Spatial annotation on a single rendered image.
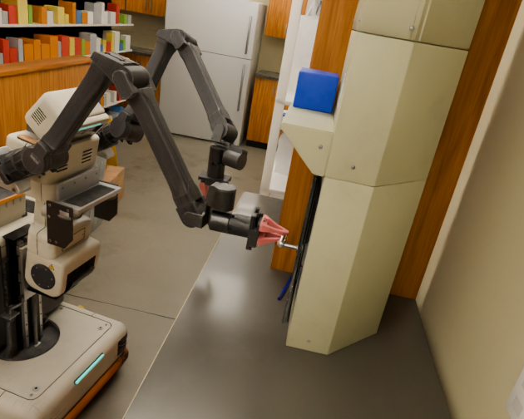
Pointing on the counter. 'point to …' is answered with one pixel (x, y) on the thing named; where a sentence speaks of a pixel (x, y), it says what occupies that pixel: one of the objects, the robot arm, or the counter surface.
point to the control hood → (310, 135)
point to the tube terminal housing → (371, 184)
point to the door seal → (304, 243)
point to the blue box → (316, 90)
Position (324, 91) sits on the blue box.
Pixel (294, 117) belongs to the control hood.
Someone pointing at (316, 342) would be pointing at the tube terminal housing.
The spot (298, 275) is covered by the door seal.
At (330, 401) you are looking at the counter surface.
